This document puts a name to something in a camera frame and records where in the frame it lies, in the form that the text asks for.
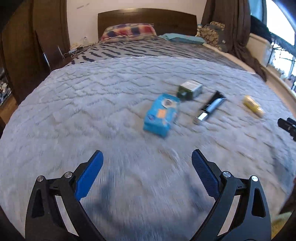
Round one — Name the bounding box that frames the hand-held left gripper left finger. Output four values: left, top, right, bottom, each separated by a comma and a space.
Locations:
25, 150, 105, 241

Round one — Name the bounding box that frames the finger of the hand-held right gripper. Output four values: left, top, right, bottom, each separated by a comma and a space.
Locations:
277, 117, 296, 142

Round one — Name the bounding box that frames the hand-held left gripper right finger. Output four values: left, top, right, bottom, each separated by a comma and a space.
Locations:
191, 149, 271, 241

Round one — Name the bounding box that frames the blue wet wipes packet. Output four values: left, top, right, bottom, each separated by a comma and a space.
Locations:
143, 93, 181, 139

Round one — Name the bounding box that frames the yellow bottle with white cap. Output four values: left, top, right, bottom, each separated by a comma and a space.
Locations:
242, 95, 265, 118

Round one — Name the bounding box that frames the black tube with silver cap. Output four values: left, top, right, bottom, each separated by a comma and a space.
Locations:
193, 90, 227, 124

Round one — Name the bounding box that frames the grey-blue fluffy blanket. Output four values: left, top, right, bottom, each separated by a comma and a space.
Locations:
0, 56, 296, 241

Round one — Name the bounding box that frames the black folding rack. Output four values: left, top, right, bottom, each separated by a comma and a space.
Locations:
268, 31, 296, 79

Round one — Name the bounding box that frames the small green white box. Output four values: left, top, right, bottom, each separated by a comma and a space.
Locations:
177, 79, 204, 101

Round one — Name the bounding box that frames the white storage box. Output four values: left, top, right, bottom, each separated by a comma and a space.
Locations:
248, 32, 273, 67

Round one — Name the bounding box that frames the cream shaggy rug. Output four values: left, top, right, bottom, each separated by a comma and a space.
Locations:
272, 211, 296, 241

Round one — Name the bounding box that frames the large window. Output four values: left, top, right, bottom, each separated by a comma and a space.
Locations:
248, 0, 296, 77

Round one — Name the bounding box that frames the black jacket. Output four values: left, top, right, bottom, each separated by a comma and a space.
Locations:
250, 15, 271, 40

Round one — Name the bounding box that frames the grey-green cushion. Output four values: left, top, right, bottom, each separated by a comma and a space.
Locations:
216, 28, 229, 52

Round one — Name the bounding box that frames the brown curtain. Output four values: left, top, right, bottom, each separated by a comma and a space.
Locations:
201, 0, 267, 81

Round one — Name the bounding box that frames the pile of blue white clothes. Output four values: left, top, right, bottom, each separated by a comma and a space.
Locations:
0, 67, 12, 105

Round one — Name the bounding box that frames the log print cushion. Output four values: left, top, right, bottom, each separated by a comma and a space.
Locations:
196, 21, 226, 45

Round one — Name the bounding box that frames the teal pillow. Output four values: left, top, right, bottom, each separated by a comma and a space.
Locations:
158, 33, 206, 45

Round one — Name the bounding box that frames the black and grey striped blanket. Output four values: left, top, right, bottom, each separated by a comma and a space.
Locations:
66, 37, 245, 70

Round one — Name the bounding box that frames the dark wooden wardrobe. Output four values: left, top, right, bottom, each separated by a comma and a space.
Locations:
0, 0, 71, 112

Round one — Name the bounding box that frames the plaid pillow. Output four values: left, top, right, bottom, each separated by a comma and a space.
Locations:
99, 23, 158, 43

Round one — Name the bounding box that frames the dark wooden headboard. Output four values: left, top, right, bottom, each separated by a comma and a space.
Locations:
97, 8, 197, 40

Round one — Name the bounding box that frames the white charger cable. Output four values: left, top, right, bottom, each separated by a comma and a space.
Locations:
63, 43, 93, 58

